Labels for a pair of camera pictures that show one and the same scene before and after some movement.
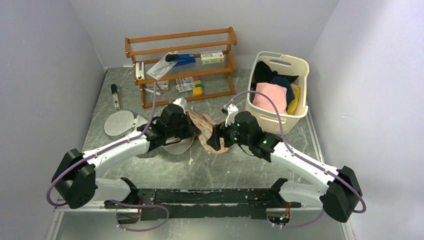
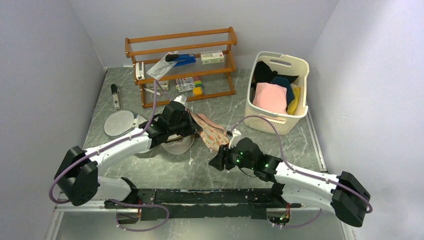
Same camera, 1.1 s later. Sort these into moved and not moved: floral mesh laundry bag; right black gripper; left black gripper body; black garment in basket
Moved: right black gripper
Not moved: floral mesh laundry bag; black garment in basket; left black gripper body
